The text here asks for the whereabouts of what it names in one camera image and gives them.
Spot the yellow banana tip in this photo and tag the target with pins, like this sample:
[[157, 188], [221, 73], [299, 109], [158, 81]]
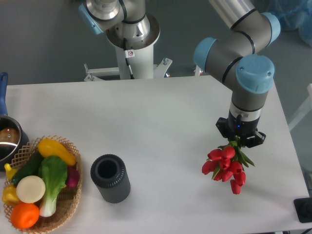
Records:
[[10, 172]]

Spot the red tulip bouquet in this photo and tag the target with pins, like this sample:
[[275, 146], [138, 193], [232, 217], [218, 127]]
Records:
[[228, 163]]

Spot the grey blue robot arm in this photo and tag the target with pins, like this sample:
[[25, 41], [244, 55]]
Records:
[[234, 62]]

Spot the orange fruit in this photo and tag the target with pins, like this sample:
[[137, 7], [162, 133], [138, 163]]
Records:
[[24, 215]]

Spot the woven wicker basket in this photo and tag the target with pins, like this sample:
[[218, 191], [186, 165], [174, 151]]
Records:
[[68, 198]]

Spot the green bok choy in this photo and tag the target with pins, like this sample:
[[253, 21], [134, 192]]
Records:
[[53, 171]]

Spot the dark grey ribbed vase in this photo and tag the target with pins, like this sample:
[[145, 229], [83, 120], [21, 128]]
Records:
[[109, 174]]

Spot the blue handled saucepan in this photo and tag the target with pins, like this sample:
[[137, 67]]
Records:
[[12, 136]]

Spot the black device at edge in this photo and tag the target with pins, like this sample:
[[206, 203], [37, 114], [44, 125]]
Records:
[[303, 207]]

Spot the green cucumber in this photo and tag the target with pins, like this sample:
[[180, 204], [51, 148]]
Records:
[[30, 168]]

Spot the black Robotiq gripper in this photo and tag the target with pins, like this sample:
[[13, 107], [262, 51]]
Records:
[[237, 126]]

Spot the yellow squash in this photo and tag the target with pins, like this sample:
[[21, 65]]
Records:
[[49, 147]]

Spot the blue plastic bag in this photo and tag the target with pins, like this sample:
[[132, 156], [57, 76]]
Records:
[[294, 15]]

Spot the yellow bell pepper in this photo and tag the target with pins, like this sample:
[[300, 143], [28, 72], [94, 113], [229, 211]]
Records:
[[9, 196]]

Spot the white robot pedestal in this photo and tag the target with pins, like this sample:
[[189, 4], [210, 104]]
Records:
[[134, 47]]

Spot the white frame at right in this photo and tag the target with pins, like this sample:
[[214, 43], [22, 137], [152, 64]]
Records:
[[302, 110]]

